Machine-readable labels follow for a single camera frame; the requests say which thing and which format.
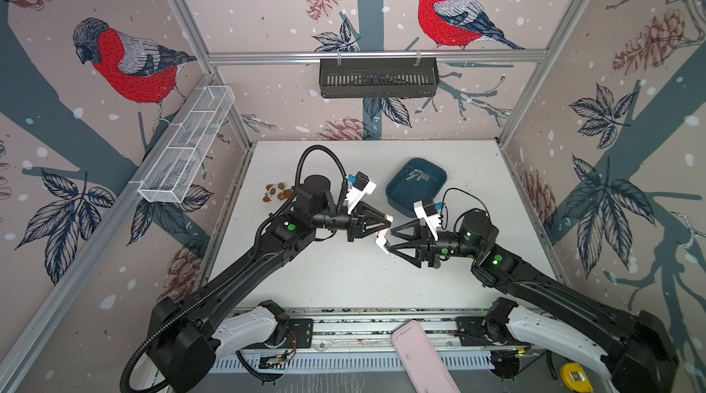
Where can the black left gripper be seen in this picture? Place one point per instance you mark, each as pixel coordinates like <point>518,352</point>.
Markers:
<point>356,223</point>

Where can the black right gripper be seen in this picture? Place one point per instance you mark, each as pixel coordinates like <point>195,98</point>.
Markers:
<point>428,247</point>

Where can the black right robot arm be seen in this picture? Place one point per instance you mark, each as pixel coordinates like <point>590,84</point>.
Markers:
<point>633,352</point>

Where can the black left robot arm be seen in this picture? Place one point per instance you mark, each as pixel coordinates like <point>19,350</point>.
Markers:
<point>186,338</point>

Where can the staples strip in tray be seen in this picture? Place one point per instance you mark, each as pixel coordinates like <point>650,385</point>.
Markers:
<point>417,175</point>

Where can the teal plastic tray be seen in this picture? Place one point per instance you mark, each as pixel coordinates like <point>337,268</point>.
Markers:
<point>401,194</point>

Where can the pink flat case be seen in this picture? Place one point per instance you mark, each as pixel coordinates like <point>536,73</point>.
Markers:
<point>421,361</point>

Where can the horizontal aluminium bar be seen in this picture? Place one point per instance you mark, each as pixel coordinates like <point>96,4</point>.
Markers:
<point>451,56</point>

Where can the yellow tape measure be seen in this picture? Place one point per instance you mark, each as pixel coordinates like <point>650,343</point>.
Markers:
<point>574,377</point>

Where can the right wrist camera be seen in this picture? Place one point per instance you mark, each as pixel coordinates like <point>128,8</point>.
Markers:
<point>430,213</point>

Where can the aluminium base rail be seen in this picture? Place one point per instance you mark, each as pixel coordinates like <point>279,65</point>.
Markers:
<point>311,341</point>

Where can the black wire basket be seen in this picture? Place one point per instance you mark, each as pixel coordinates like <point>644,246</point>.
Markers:
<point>352,78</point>

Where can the white wire basket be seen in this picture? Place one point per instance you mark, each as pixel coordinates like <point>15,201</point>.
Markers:
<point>178,164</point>

